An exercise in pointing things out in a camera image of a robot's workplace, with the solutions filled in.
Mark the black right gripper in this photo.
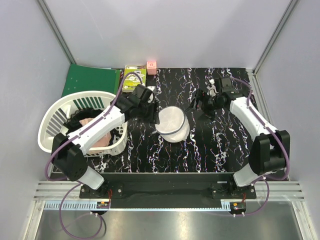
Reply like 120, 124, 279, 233
184, 89, 224, 123

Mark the white mesh laundry bag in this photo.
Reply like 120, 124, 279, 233
155, 106, 190, 143

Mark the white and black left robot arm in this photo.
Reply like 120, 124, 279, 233
50, 84, 160, 198

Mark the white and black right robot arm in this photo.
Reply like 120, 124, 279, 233
186, 76, 291, 199

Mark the pink bra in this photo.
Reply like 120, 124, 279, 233
79, 118, 112, 148

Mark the white plastic laundry basket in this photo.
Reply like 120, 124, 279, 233
37, 90, 128, 157

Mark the yellow green book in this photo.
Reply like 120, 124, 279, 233
122, 65, 147, 93

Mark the pink cube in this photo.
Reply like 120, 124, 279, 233
146, 61, 157, 75

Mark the black marbled table mat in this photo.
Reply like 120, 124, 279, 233
86, 67, 252, 173

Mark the green folder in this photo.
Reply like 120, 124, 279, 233
61, 64, 121, 97

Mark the black lace garment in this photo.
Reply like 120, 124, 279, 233
63, 107, 121, 146

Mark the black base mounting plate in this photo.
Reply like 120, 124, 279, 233
79, 173, 257, 211

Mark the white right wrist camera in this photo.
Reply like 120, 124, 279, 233
207, 78, 218, 97

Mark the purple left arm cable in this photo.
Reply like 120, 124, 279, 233
44, 71, 144, 238

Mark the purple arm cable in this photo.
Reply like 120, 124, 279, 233
44, 71, 144, 238
207, 76, 291, 217

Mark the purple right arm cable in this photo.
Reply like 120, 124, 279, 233
207, 76, 291, 217

